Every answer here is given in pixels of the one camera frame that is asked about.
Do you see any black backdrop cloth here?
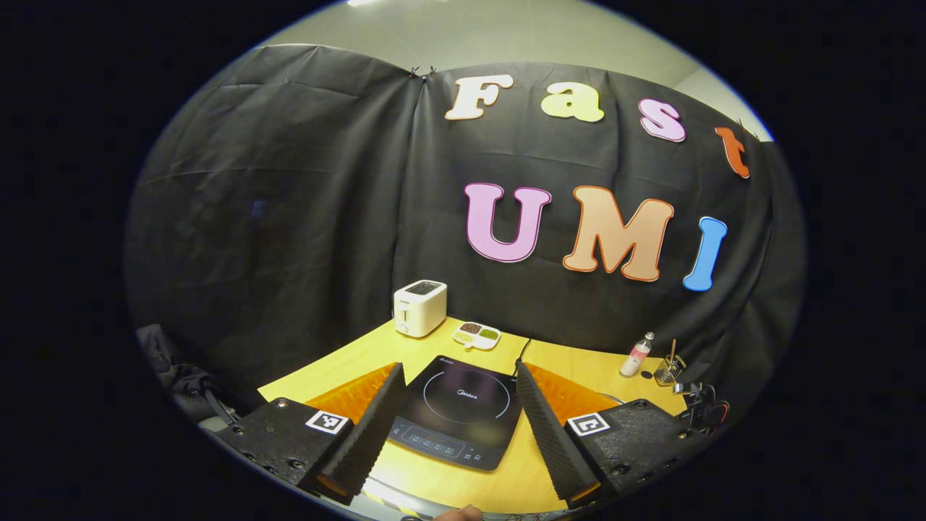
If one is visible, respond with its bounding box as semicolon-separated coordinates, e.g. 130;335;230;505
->
123;43;807;435

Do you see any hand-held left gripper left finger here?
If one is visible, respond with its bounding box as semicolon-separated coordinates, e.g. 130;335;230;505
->
216;362;407;507

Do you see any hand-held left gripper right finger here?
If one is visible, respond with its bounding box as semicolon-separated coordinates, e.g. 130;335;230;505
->
515;360;713;511

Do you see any clear bottle with pink label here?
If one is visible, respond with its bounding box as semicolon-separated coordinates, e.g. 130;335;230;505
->
619;332;655;378

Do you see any white toaster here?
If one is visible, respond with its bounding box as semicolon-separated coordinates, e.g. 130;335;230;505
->
393;279;448;339

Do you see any black induction cooktop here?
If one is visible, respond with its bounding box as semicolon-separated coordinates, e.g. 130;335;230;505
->
387;355;525;473

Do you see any white divided seasoning dish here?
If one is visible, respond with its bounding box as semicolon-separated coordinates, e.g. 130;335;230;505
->
452;321;501;351

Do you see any wire mesh holder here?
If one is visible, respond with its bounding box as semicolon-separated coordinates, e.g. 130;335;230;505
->
653;355;687;386

